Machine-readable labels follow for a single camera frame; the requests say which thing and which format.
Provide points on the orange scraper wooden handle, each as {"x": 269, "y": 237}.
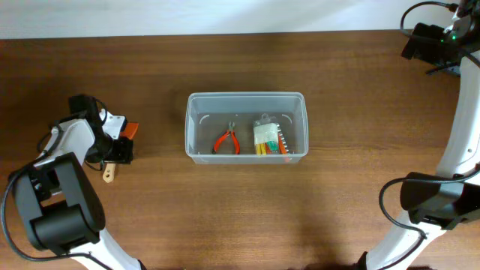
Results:
{"x": 129, "y": 132}

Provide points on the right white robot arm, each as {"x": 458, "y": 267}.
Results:
{"x": 423, "y": 207}

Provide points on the orange screwdriver bit holder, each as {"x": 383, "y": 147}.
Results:
{"x": 282, "y": 147}

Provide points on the clear plastic container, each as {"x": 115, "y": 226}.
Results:
{"x": 208, "y": 115}

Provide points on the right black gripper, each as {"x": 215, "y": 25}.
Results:
{"x": 414, "y": 41}

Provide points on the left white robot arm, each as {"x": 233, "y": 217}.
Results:
{"x": 57, "y": 203}

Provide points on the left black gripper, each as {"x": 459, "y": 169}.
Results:
{"x": 124, "y": 151}

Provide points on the clear box coloured plugs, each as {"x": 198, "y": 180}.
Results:
{"x": 266, "y": 135}

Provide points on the orange handled pliers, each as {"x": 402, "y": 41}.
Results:
{"x": 228, "y": 134}

